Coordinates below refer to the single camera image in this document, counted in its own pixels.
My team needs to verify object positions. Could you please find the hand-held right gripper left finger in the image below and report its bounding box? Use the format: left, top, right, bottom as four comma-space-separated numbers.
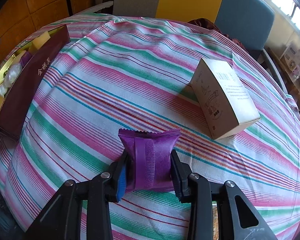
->
25, 150, 129, 240

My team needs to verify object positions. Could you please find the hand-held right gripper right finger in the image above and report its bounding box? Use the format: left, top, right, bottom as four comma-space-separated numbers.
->
170, 150, 278, 240

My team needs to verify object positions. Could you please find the purple snack packet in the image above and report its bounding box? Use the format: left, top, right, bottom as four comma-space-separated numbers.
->
118, 127, 182, 193
20, 52, 32, 67

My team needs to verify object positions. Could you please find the gold tin tray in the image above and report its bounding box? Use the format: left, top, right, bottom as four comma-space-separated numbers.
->
0, 24, 71, 140

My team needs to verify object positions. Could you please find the wooden wardrobe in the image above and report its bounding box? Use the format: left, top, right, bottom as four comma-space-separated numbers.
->
0, 0, 95, 45

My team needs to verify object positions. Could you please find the kraft carton box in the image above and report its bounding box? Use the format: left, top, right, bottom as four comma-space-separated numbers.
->
190, 58, 261, 140

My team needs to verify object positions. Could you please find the striped tablecloth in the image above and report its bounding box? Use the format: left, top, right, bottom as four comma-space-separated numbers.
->
0, 15, 300, 240

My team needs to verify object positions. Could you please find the white printed box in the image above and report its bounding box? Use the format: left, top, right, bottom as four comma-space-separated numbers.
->
281, 42, 300, 70

